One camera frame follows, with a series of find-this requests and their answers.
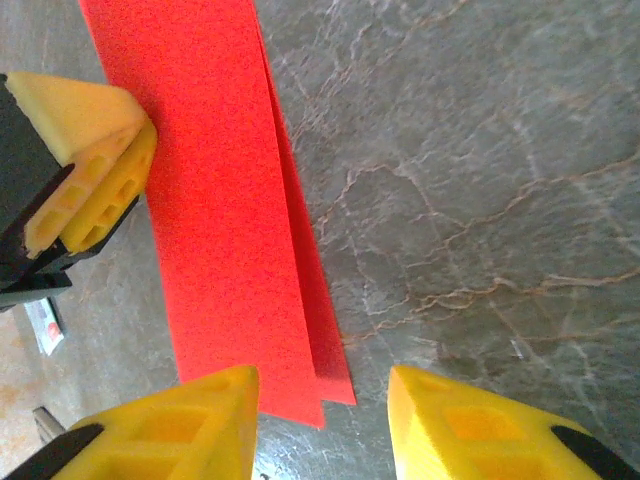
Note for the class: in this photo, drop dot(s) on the red paper sheet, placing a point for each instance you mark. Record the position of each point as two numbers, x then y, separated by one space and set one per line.
215 200

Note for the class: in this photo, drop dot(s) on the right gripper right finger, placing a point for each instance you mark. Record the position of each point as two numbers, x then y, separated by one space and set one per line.
475 440

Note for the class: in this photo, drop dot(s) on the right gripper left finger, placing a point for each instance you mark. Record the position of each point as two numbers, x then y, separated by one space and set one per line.
175 440

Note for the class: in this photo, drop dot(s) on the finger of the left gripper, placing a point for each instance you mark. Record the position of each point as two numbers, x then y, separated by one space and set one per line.
120 195
75 115

